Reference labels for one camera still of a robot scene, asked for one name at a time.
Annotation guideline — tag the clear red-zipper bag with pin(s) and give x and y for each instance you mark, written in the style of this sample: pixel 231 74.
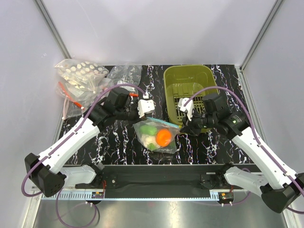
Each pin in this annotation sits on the clear red-zipper bag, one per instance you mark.
pixel 77 97

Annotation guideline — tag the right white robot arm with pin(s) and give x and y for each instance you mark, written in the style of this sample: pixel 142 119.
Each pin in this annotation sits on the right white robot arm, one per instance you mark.
pixel 278 187

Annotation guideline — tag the clear blue-zipper bag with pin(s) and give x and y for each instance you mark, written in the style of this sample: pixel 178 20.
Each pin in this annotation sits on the clear blue-zipper bag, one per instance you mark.
pixel 159 124

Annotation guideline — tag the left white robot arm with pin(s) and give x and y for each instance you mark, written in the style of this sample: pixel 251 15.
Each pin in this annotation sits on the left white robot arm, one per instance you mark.
pixel 47 170

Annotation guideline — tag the bag of white discs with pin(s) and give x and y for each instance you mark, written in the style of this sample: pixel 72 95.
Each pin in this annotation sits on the bag of white discs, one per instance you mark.
pixel 80 74

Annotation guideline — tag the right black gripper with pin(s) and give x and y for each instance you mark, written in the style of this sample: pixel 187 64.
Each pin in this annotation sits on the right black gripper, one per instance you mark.
pixel 190 128

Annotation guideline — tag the olive green plastic bin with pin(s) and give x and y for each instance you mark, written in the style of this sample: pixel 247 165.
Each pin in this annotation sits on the olive green plastic bin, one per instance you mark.
pixel 182 82

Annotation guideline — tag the clear orange-zipper bag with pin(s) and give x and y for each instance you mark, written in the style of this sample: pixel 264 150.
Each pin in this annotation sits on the clear orange-zipper bag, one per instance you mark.
pixel 126 74

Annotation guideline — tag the black marble pattern mat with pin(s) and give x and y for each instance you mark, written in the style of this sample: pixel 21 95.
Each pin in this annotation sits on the black marble pattern mat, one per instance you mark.
pixel 118 144

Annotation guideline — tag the green vegetable toy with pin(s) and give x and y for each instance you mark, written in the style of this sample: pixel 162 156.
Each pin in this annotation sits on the green vegetable toy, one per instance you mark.
pixel 148 130

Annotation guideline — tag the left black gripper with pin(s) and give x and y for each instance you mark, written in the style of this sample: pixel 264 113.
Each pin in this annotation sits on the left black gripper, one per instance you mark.
pixel 137 118

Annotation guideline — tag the orange carrot toy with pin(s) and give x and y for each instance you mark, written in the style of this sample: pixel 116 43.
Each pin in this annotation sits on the orange carrot toy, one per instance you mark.
pixel 163 137

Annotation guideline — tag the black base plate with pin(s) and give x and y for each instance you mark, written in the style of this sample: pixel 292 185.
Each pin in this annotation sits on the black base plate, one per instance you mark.
pixel 156 182

